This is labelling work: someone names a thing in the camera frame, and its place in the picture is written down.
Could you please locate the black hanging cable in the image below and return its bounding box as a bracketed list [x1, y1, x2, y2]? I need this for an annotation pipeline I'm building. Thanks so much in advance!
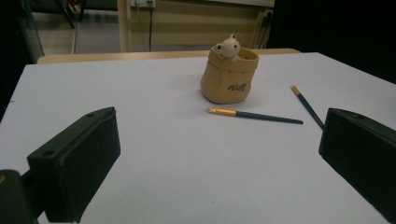
[148, 0, 154, 52]

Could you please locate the black curtain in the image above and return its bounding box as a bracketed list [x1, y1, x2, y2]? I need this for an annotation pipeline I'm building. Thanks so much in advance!
[0, 0, 45, 120]
[266, 0, 396, 85]

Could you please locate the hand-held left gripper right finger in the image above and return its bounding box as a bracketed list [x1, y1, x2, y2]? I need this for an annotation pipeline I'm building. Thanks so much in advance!
[318, 107, 396, 224]

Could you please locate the white board sheet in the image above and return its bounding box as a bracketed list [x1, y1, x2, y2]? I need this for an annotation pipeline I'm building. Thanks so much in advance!
[0, 51, 396, 224]

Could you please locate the dark paintbrush with gold ferrule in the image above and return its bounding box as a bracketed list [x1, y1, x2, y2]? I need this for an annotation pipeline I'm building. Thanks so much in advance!
[206, 106, 304, 126]
[290, 84, 326, 131]

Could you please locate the white floor cable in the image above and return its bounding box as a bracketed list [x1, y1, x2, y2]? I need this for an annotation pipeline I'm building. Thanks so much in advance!
[70, 21, 79, 54]

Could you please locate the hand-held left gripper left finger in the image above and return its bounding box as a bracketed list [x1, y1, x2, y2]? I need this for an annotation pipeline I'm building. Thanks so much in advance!
[26, 106, 121, 224]

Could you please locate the black tripod stand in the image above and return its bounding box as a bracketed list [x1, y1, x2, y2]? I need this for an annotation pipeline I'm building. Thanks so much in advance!
[53, 0, 77, 30]

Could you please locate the wooden table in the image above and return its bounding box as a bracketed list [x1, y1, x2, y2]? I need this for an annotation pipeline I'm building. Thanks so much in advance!
[36, 48, 303, 65]

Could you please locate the tan pen holder with bear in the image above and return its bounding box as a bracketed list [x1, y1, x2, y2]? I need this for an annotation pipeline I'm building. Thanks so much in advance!
[200, 33, 261, 105]

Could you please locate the wooden frame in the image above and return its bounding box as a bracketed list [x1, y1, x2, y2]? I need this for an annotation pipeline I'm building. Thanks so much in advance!
[117, 0, 276, 53]

